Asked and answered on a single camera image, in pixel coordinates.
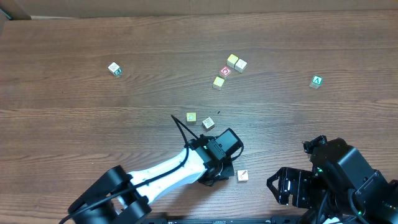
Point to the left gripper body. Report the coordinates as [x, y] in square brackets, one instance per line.
[226, 170]

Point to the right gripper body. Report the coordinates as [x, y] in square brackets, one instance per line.
[292, 185]

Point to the white block red mark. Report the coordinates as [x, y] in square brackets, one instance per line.
[242, 175]

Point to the white patterned block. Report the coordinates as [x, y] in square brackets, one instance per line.
[208, 124]

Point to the yellow block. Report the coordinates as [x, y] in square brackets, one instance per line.
[191, 118]
[231, 61]
[218, 83]

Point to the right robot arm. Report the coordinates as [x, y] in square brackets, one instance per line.
[341, 186]

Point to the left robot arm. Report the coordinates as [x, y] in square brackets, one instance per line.
[125, 197]

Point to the red circle block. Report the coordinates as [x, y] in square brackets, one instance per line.
[225, 72]

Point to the white block far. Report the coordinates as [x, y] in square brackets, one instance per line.
[240, 65]

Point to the green letter block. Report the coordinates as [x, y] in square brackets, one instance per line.
[316, 82]

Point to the white block green side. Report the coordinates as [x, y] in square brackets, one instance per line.
[115, 69]

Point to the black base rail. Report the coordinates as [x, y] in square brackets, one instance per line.
[291, 219]

